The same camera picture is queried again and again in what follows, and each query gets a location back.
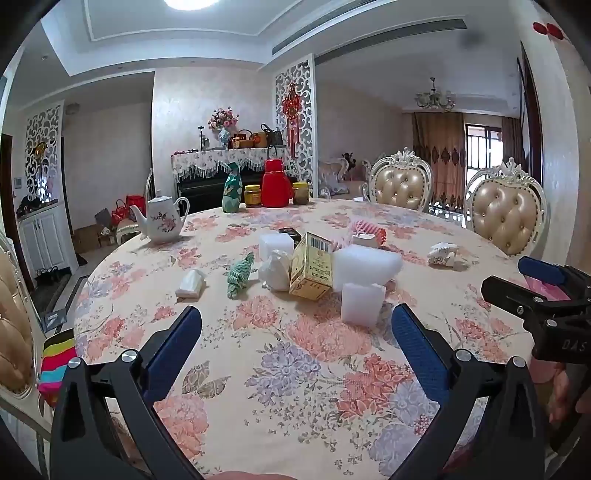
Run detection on red knot hanging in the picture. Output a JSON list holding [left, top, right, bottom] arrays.
[[282, 82, 301, 158]]

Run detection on white floral teapot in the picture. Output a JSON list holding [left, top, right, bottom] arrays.
[[129, 190, 191, 244]]

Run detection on white shoe cabinet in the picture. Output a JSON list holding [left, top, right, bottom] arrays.
[[17, 203, 80, 280]]

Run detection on green porcelain bottle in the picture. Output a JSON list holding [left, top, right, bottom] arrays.
[[222, 161, 244, 213]]

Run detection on dark wooden door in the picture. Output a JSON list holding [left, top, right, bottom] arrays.
[[516, 41, 544, 177]]

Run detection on large white foam sheet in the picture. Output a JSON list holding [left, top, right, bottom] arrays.
[[332, 246, 403, 295]]

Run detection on white tissue pack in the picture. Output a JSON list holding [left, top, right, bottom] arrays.
[[175, 270, 206, 299]]

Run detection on brown patterned curtain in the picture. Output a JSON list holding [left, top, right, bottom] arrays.
[[412, 112, 467, 214]]

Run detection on cream tufted dining chair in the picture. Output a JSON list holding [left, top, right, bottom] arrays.
[[0, 230, 52, 418], [362, 147, 435, 214], [464, 157, 548, 257]]

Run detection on white carved stool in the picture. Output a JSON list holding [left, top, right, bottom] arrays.
[[115, 217, 142, 246]]

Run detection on cream carved sofa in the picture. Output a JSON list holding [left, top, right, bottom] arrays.
[[317, 154, 371, 198]]

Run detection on yellow cardboard box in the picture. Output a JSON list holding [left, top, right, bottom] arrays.
[[289, 232, 334, 302]]

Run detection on pink wrapper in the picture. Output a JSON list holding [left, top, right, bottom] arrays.
[[526, 276, 571, 300]]

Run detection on black handbag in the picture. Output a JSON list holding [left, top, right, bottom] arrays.
[[260, 123, 284, 147]]

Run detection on red wall decoration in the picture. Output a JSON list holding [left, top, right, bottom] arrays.
[[533, 21, 564, 41]]

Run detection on red thermos jug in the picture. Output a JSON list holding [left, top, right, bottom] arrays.
[[262, 158, 293, 208]]

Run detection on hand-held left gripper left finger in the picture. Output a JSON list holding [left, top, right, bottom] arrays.
[[50, 305, 205, 480]]

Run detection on crumpled green wrapper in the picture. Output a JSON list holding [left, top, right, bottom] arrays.
[[226, 252, 256, 299]]

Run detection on brown plain curtain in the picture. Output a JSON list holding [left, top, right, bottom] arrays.
[[501, 116, 523, 168]]

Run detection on red gift bags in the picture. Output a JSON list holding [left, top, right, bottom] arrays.
[[110, 194, 147, 225]]

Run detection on striped colourful cushion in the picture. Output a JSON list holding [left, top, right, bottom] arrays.
[[38, 335, 78, 408]]

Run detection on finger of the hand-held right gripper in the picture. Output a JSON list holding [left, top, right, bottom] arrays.
[[480, 275, 591, 325], [517, 256, 591, 298]]

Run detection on round ceiling lamp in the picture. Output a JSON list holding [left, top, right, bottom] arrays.
[[163, 0, 221, 10]]

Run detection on crumpled white bag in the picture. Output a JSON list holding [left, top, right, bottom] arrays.
[[258, 250, 293, 292]]

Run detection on small white foam block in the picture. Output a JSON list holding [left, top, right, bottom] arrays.
[[258, 233, 296, 260]]

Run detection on white lattice screen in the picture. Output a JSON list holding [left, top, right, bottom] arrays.
[[25, 104, 64, 205], [275, 59, 317, 186]]

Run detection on person's right hand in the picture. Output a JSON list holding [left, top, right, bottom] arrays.
[[530, 359, 583, 426]]

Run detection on crumpled white paper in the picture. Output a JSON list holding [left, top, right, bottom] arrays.
[[427, 242, 464, 268]]

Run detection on pink foam net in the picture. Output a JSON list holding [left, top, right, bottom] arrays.
[[333, 220, 387, 250]]

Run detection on floral lace piano cover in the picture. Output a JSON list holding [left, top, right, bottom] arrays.
[[170, 146, 293, 182]]

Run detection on brass chandelier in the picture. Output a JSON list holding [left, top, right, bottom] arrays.
[[414, 77, 456, 112]]

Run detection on black upright piano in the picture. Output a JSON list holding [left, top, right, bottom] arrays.
[[175, 172, 298, 216]]

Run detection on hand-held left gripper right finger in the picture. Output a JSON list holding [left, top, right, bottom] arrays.
[[387, 303, 551, 480]]

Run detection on pink flower bouquet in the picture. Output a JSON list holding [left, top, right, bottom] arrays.
[[207, 107, 240, 132]]

